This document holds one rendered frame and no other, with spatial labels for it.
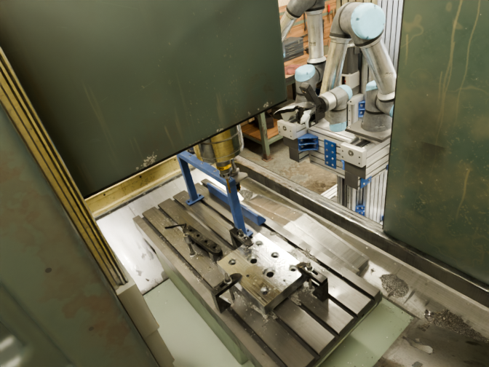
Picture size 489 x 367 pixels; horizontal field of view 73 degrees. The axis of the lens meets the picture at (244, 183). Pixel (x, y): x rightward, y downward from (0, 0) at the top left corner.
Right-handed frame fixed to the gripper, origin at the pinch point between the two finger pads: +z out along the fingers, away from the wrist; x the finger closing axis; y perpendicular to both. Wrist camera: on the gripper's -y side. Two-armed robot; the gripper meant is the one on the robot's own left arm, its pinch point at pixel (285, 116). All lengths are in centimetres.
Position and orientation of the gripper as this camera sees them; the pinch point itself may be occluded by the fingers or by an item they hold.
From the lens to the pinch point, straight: 131.4
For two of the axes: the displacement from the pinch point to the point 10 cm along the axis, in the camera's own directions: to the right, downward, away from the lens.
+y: 1.6, 8.1, 5.6
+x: -5.9, -3.7, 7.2
